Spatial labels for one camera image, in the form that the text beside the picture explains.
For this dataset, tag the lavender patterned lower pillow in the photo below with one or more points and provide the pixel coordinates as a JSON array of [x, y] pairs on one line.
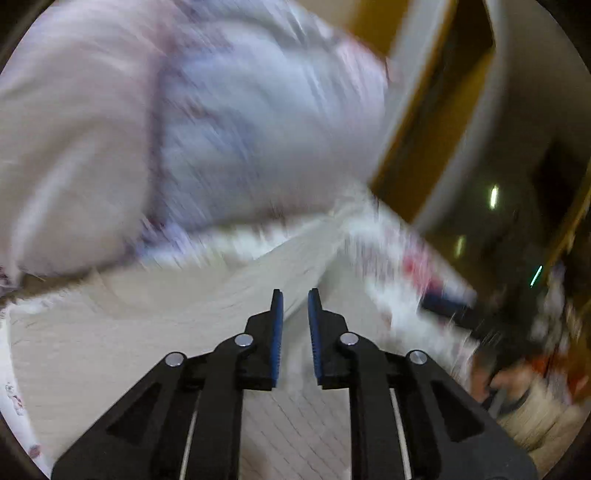
[[262, 109]]

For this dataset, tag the white floral bed sheet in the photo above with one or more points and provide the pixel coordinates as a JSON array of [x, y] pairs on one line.
[[406, 276]]

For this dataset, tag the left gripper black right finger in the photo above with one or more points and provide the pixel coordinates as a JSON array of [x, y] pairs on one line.
[[409, 418]]

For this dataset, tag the beige knitted small garment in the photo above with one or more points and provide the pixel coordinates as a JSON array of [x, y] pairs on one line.
[[184, 341]]

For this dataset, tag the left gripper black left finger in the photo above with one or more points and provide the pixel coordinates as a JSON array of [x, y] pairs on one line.
[[183, 418]]

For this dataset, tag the wooden bed headboard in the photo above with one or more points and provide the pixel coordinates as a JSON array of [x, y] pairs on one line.
[[442, 102]]

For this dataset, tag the pink top pillow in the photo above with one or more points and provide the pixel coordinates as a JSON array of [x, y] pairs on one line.
[[76, 106]]

